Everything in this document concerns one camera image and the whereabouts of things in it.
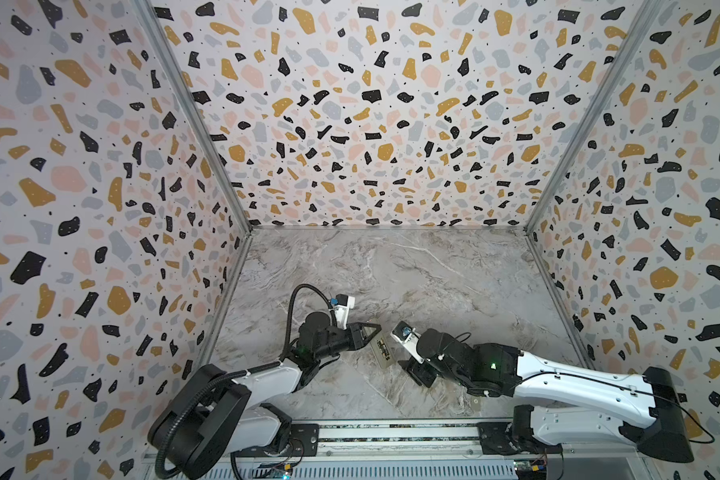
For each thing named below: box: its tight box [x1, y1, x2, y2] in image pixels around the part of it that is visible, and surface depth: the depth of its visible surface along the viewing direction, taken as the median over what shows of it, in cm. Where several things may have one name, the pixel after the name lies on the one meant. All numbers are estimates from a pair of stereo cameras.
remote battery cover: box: [470, 396, 482, 413], surface depth 81 cm
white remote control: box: [370, 332, 397, 369], surface depth 81 cm
